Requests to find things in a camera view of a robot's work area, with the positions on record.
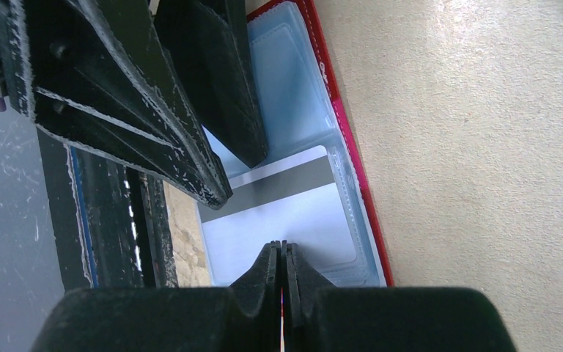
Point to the silver magnetic stripe card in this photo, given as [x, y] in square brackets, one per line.
[295, 199]

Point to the red card holder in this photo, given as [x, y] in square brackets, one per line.
[302, 108]

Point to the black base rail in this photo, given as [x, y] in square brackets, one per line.
[111, 223]

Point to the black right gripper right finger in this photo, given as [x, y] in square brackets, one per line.
[319, 316]

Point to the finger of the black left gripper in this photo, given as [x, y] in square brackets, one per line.
[209, 45]

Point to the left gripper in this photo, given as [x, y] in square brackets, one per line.
[94, 75]

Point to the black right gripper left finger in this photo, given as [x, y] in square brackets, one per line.
[246, 316]

